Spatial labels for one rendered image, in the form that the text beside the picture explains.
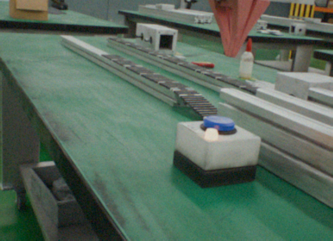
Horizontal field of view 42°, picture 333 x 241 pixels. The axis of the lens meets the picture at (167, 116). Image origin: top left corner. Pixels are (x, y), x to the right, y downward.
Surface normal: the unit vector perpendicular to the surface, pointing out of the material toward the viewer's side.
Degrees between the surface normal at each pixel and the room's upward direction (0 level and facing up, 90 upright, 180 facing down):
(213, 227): 0
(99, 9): 90
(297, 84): 90
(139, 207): 0
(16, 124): 90
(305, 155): 90
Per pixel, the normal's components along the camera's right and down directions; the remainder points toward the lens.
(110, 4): 0.44, 0.28
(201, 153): -0.89, 0.04
